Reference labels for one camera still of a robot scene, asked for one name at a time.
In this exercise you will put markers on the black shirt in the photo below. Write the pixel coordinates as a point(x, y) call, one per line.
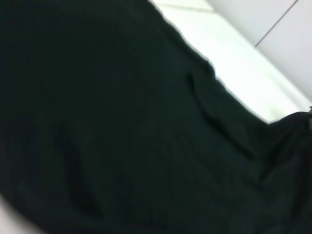
point(122, 122)

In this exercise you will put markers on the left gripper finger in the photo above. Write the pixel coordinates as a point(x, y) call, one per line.
point(310, 122)

